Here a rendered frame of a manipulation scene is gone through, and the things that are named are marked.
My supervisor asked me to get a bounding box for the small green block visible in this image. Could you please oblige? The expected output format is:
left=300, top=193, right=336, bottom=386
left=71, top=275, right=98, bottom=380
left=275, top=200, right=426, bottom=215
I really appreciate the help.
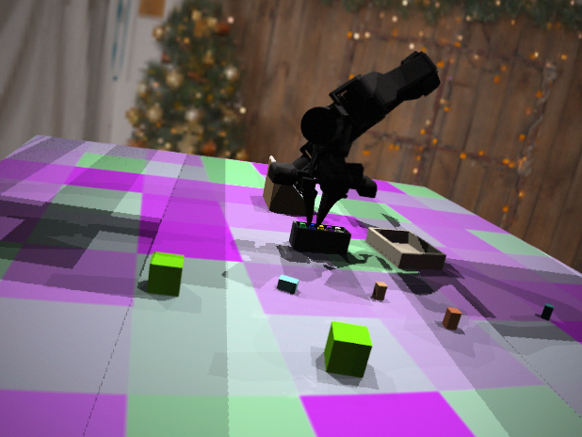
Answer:
left=147, top=251, right=184, bottom=297

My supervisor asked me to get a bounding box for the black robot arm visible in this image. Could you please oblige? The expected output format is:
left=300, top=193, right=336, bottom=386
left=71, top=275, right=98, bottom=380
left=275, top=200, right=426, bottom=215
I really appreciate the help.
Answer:
left=291, top=51, right=441, bottom=194

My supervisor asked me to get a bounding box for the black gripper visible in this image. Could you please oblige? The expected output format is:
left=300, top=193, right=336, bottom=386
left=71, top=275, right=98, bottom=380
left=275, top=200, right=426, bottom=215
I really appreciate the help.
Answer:
left=268, top=142, right=377, bottom=227

